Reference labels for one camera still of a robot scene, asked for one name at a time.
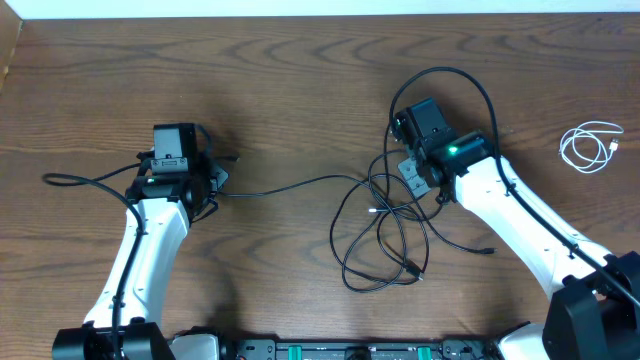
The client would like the black left camera cable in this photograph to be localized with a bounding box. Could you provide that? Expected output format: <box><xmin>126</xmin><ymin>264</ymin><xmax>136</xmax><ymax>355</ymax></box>
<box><xmin>41</xmin><ymin>162</ymin><xmax>156</xmax><ymax>360</ymax></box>

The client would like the black camera cable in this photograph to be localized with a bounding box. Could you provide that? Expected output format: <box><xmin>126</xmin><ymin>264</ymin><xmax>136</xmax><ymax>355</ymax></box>
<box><xmin>387</xmin><ymin>66</ymin><xmax>640</xmax><ymax>306</ymax></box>
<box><xmin>41</xmin><ymin>162</ymin><xmax>156</xmax><ymax>360</ymax></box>

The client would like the white USB cable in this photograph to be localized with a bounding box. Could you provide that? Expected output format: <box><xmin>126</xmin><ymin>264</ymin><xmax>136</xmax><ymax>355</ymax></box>
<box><xmin>557</xmin><ymin>120</ymin><xmax>625</xmax><ymax>175</ymax></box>

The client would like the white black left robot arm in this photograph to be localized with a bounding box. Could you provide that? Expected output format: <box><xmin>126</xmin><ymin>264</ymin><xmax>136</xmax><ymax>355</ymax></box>
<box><xmin>43</xmin><ymin>123</ymin><xmax>228</xmax><ymax>359</ymax></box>

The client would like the black right camera cable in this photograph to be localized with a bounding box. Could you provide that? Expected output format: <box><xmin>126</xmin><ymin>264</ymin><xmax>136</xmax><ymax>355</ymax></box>
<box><xmin>387</xmin><ymin>66</ymin><xmax>640</xmax><ymax>306</ymax></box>

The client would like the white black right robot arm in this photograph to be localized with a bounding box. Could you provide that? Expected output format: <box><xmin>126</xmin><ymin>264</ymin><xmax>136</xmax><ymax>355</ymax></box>
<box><xmin>390</xmin><ymin>99</ymin><xmax>639</xmax><ymax>359</ymax></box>

